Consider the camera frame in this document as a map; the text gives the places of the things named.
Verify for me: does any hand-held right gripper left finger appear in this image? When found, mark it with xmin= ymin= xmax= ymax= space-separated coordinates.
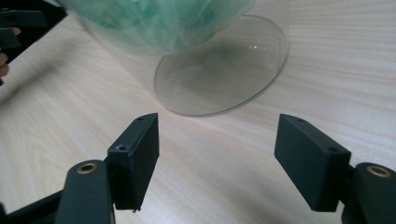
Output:
xmin=106 ymin=112 xmax=161 ymax=213

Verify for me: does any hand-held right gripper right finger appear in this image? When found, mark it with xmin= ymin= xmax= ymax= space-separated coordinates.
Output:
xmin=273 ymin=113 xmax=353 ymax=214

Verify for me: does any clear plastic bowl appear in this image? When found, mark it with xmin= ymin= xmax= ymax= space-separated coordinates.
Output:
xmin=56 ymin=0 xmax=260 ymax=58

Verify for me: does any green shredded filling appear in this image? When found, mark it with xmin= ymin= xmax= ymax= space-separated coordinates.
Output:
xmin=66 ymin=0 xmax=250 ymax=48

